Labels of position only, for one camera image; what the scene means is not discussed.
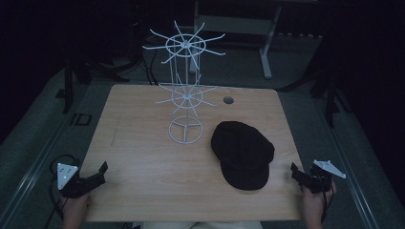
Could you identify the black rectangular floor bracket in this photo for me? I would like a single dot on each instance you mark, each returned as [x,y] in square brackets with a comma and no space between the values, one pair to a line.
[81,119]

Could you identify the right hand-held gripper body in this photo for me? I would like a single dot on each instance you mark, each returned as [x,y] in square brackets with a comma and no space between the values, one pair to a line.
[322,178]

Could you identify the person's right hand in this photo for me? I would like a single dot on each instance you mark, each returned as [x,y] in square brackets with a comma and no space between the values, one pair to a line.
[315,208]

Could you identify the white metal desk frame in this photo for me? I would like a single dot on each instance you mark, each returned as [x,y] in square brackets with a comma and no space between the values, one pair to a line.
[267,47]

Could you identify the person's left hand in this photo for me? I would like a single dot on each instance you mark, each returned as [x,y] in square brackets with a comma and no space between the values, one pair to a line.
[75,211]

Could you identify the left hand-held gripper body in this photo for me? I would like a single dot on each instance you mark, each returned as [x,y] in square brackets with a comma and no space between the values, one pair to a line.
[74,186]

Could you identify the black metal stand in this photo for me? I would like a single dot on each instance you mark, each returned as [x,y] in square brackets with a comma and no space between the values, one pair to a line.
[329,95]
[68,86]

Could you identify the black cap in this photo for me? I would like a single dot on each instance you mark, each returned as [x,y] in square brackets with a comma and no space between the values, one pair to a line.
[243,156]

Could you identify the person's light clothing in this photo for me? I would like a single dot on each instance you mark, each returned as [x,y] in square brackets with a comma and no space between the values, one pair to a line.
[197,225]

